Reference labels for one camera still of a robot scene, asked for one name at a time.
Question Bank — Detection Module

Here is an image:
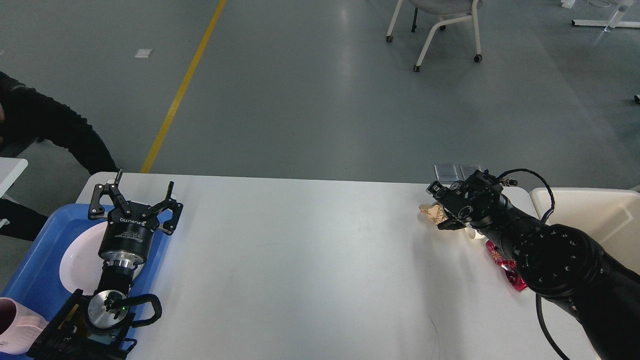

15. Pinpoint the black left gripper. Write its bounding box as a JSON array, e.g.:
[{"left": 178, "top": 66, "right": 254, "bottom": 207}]
[{"left": 88, "top": 169, "right": 184, "bottom": 268}]

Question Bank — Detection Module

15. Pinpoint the brown paper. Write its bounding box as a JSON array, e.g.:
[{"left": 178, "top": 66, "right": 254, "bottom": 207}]
[{"left": 418, "top": 202, "right": 449, "bottom": 226}]

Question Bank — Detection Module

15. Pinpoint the pink plate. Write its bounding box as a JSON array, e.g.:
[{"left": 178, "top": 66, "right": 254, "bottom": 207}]
[{"left": 59, "top": 221, "right": 139, "bottom": 297}]

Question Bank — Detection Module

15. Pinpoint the crushed red can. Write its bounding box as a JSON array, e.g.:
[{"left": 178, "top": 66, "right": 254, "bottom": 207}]
[{"left": 485, "top": 240, "right": 528, "bottom": 292}]

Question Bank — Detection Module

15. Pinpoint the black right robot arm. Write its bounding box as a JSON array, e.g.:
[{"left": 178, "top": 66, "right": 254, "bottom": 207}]
[{"left": 426, "top": 170, "right": 640, "bottom": 360}]

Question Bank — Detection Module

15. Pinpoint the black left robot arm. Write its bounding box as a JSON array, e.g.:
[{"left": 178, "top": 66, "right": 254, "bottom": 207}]
[{"left": 26, "top": 170, "right": 184, "bottom": 360}]

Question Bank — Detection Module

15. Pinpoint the white paper cup lying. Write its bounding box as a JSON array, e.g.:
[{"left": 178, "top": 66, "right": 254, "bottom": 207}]
[{"left": 464, "top": 227, "right": 486, "bottom": 240}]

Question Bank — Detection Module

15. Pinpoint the metal floor plate left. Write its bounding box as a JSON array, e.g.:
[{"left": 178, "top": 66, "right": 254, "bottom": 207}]
[{"left": 434, "top": 163, "right": 460, "bottom": 182}]

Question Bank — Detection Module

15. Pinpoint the metal floor plate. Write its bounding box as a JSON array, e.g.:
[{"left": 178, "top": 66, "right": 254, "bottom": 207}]
[
  {"left": 434, "top": 163, "right": 460, "bottom": 182},
  {"left": 459, "top": 164, "right": 483, "bottom": 180}
]

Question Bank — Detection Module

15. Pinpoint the metal floor plate right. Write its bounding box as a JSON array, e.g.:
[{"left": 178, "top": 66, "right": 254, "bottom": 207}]
[{"left": 459, "top": 164, "right": 483, "bottom": 180}]

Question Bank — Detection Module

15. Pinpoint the blue plastic tray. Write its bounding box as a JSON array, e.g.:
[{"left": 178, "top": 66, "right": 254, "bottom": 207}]
[{"left": 0, "top": 203, "right": 175, "bottom": 360}]

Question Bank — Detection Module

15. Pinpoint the white side table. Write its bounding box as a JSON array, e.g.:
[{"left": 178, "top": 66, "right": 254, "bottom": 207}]
[{"left": 0, "top": 157, "right": 29, "bottom": 197}]

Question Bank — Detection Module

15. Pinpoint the seated person in black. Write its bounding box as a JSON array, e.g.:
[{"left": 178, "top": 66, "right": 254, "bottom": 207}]
[{"left": 0, "top": 72, "right": 118, "bottom": 243}]

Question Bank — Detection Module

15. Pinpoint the pink mug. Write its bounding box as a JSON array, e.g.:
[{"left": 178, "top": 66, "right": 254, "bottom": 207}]
[{"left": 0, "top": 297, "right": 50, "bottom": 355}]

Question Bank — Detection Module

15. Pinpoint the beige plastic bin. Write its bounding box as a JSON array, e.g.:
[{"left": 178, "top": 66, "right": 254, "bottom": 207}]
[{"left": 547, "top": 187, "right": 640, "bottom": 273}]

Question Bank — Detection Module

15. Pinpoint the white rolling chair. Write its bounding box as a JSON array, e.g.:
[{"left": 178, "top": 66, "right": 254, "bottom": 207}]
[{"left": 408, "top": 0, "right": 484, "bottom": 73}]

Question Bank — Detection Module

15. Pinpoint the white floor stand base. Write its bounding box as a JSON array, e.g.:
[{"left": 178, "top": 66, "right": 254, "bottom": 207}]
[{"left": 558, "top": 0, "right": 640, "bottom": 33}]

